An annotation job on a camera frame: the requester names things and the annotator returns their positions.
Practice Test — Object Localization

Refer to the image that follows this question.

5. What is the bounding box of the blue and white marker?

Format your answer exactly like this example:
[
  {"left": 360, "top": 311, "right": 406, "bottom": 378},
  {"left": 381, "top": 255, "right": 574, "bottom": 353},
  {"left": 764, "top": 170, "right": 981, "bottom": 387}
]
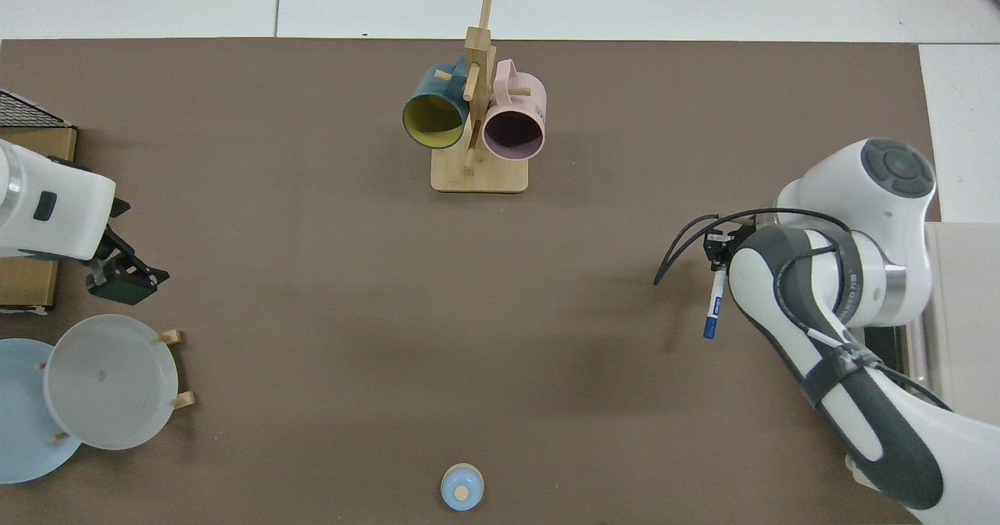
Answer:
[{"left": 702, "top": 271, "right": 729, "bottom": 341}]

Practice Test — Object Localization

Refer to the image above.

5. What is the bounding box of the grey plate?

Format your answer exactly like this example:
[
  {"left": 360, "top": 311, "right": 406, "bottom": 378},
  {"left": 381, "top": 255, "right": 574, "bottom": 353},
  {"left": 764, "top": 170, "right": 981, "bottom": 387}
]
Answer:
[{"left": 43, "top": 314, "right": 179, "bottom": 452}]

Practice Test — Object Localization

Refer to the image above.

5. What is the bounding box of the wooden plate rack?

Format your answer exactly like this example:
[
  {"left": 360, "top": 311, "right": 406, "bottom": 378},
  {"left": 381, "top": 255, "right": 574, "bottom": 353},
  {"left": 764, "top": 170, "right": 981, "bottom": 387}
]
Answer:
[{"left": 31, "top": 328, "right": 196, "bottom": 443}]

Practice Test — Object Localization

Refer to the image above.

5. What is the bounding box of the light blue plate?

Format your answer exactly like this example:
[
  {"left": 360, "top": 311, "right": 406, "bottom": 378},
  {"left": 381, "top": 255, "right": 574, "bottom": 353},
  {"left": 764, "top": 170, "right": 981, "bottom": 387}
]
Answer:
[{"left": 0, "top": 338, "right": 83, "bottom": 484}]

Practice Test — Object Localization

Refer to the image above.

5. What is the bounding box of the pale toaster oven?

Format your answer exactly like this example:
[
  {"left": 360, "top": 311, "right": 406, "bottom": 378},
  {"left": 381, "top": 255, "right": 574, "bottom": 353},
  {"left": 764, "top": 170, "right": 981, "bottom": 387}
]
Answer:
[{"left": 846, "top": 220, "right": 1000, "bottom": 502}]

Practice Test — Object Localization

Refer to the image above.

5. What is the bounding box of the pink cup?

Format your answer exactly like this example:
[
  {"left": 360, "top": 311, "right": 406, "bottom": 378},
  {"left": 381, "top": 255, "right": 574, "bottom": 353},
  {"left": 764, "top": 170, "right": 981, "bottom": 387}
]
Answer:
[{"left": 481, "top": 59, "right": 548, "bottom": 161}]

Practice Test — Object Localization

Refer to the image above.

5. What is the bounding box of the wooden cup stand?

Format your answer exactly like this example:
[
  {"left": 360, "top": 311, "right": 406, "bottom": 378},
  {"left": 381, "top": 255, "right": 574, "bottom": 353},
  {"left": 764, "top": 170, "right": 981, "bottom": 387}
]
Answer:
[{"left": 430, "top": 0, "right": 530, "bottom": 194}]

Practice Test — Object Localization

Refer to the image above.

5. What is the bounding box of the brown table cloth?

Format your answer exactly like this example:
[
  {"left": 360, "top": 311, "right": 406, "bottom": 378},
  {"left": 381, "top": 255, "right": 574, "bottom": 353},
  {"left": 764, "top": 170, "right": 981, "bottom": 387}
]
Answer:
[{"left": 0, "top": 37, "right": 942, "bottom": 525}]

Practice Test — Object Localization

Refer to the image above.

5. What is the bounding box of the dark teal cup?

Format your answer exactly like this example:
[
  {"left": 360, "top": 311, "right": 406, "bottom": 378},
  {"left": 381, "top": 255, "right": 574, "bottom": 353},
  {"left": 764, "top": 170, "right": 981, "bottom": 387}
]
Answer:
[{"left": 402, "top": 55, "right": 474, "bottom": 151}]

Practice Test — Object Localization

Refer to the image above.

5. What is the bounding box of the small blue round thing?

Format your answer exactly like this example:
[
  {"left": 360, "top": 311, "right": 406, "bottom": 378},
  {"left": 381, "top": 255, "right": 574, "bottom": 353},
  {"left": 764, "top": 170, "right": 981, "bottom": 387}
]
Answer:
[{"left": 441, "top": 463, "right": 485, "bottom": 512}]

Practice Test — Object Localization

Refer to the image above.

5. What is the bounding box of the wire basket with wooden floor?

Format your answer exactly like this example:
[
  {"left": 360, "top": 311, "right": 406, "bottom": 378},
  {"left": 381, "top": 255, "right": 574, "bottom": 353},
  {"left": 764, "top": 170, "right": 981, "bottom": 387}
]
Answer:
[{"left": 0, "top": 87, "right": 79, "bottom": 315}]

